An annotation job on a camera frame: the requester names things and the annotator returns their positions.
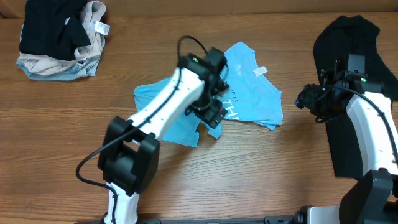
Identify black garment on pile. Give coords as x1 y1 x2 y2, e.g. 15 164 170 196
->
19 0 90 61

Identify beige folded pants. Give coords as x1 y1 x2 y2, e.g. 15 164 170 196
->
17 1 110 75

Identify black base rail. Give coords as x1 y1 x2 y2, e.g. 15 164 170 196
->
74 205 343 224

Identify light blue denim garment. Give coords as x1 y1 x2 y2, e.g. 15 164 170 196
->
16 57 100 81

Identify black shirt on right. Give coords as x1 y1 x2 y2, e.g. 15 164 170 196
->
313 16 397 179

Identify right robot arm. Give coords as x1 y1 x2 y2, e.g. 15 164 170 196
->
291 54 397 223

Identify light blue printed t-shirt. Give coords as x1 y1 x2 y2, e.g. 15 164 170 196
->
134 42 283 147

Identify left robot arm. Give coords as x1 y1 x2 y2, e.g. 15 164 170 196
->
98 48 229 223

